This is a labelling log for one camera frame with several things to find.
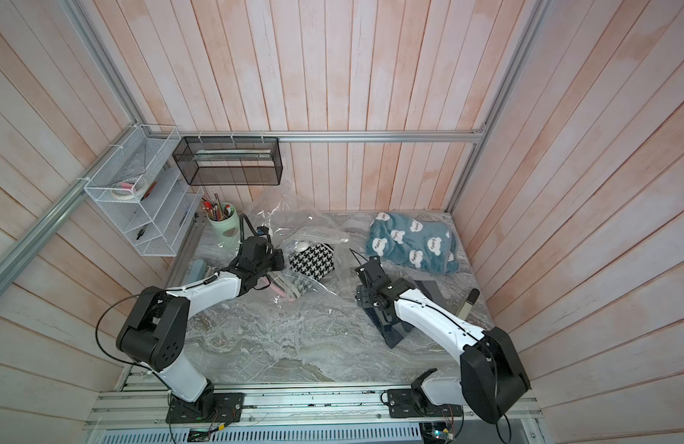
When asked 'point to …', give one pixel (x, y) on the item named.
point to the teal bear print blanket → (424, 245)
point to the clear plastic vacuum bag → (294, 229)
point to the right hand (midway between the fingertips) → (374, 290)
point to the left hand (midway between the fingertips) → (283, 255)
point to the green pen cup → (225, 225)
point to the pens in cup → (213, 209)
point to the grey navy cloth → (390, 331)
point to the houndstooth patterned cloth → (316, 261)
